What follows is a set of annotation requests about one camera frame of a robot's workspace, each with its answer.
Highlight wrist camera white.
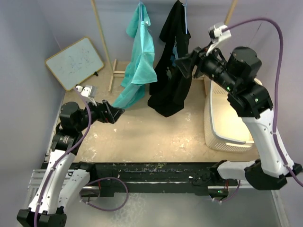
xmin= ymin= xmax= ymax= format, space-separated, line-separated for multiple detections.
xmin=206 ymin=23 xmax=232 ymax=56
xmin=75 ymin=85 xmax=97 ymax=106

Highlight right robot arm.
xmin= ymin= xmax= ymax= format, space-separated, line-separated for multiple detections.
xmin=175 ymin=46 xmax=302 ymax=191

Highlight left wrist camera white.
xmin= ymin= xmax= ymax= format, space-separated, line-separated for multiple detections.
xmin=75 ymin=85 xmax=97 ymax=106

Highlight wooden clothes rack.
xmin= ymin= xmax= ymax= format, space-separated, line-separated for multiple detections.
xmin=90 ymin=0 xmax=239 ymax=93

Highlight small whiteboard wooden frame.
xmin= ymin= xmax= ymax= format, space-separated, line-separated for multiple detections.
xmin=45 ymin=36 xmax=104 ymax=91

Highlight white laundry basket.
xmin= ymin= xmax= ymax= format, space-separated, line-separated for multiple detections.
xmin=204 ymin=78 xmax=255 ymax=153

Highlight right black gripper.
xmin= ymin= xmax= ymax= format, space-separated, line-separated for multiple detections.
xmin=175 ymin=40 xmax=238 ymax=93

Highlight teal t shirt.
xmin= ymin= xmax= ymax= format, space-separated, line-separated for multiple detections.
xmin=113 ymin=4 xmax=157 ymax=109

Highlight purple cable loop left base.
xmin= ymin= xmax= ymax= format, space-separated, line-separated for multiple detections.
xmin=79 ymin=176 xmax=130 ymax=212

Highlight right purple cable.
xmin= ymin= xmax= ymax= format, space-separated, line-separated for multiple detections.
xmin=223 ymin=17 xmax=303 ymax=187

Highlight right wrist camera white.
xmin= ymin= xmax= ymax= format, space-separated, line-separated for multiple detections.
xmin=206 ymin=23 xmax=232 ymax=56

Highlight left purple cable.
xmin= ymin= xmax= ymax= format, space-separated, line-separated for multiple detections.
xmin=33 ymin=87 xmax=92 ymax=227

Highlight blue hanger of black shirt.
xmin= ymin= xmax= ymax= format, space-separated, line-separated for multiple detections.
xmin=182 ymin=0 xmax=189 ymax=35

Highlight purple cable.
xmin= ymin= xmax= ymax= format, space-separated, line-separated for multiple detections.
xmin=223 ymin=17 xmax=303 ymax=187
xmin=33 ymin=87 xmax=92 ymax=227

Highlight black t shirt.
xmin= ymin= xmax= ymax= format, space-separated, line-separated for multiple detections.
xmin=148 ymin=0 xmax=192 ymax=117

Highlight blue hanger of teal shirt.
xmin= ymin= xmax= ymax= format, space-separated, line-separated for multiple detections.
xmin=139 ymin=0 xmax=151 ymax=26

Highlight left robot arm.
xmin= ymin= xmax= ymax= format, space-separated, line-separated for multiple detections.
xmin=17 ymin=100 xmax=125 ymax=227

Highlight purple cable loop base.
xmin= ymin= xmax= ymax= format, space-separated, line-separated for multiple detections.
xmin=79 ymin=176 xmax=130 ymax=212
xmin=211 ymin=180 xmax=241 ymax=204

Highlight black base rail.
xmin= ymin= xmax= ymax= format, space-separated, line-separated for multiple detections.
xmin=86 ymin=162 xmax=238 ymax=198

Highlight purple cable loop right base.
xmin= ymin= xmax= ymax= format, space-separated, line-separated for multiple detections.
xmin=211 ymin=180 xmax=241 ymax=204

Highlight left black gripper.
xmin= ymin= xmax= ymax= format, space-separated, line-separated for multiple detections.
xmin=75 ymin=96 xmax=124 ymax=131

